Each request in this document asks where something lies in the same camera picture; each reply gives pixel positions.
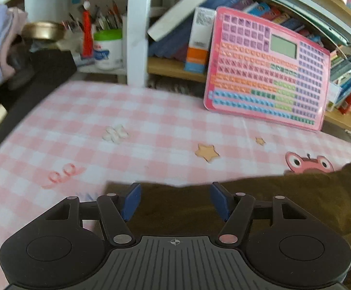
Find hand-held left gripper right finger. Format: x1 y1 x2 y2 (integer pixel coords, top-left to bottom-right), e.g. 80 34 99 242
210 181 309 245

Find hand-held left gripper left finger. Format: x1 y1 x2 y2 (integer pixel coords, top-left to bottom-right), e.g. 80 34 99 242
44 182 142 246

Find brown corduroy pants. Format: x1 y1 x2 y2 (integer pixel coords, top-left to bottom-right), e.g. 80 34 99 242
106 161 351 290

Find pink checkered cartoon table mat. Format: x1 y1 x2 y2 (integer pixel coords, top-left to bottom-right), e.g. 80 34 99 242
0 80 351 290

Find pink toy keyboard tablet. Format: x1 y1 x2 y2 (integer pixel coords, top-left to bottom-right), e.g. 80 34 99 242
203 6 331 132

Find white jar with green lid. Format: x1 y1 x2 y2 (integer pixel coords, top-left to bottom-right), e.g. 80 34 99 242
93 29 124 71

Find black flat box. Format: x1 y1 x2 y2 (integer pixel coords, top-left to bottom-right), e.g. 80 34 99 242
0 50 78 167

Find row of dark blue books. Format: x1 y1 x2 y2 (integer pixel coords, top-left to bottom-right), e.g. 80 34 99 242
148 0 324 61

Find white orange box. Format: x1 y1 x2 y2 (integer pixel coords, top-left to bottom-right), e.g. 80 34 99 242
184 7 217 73

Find red tassel ornament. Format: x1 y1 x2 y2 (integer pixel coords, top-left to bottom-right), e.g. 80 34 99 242
82 0 95 58

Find white pen holder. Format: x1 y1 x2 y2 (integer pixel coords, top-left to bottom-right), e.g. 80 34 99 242
59 30 84 52

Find dark round object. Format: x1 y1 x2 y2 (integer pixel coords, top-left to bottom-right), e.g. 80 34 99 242
8 42 35 89

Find stack of leaning blue books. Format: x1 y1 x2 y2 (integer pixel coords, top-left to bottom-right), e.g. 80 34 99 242
328 50 351 106

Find bundle of pens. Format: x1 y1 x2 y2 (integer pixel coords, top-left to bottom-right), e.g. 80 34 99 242
62 1 124 32

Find gold round tin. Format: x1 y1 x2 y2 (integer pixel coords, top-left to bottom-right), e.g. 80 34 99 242
21 21 66 41

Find thick white book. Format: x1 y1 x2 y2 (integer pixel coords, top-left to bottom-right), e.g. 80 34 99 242
147 0 221 41

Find teal flat folder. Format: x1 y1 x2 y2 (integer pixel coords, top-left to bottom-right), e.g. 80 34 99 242
239 0 350 47

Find white metal shelf frame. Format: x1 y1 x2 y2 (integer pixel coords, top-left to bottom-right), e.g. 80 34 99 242
24 0 153 87

